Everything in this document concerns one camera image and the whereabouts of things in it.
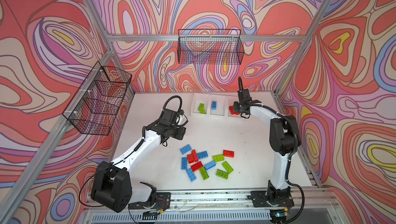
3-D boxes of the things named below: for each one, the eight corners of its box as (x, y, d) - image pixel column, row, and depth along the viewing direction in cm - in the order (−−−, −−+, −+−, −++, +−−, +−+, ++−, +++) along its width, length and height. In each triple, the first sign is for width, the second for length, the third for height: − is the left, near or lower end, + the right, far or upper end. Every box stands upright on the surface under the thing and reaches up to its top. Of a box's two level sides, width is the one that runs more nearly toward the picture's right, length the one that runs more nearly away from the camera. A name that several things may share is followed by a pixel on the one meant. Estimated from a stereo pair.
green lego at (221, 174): (215, 175, 83) (215, 173, 81) (217, 170, 85) (217, 168, 83) (226, 180, 81) (227, 178, 79) (228, 174, 83) (228, 173, 81)
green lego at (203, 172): (203, 180, 81) (203, 179, 79) (198, 169, 85) (198, 168, 83) (209, 177, 82) (209, 176, 80) (204, 166, 86) (204, 165, 84)
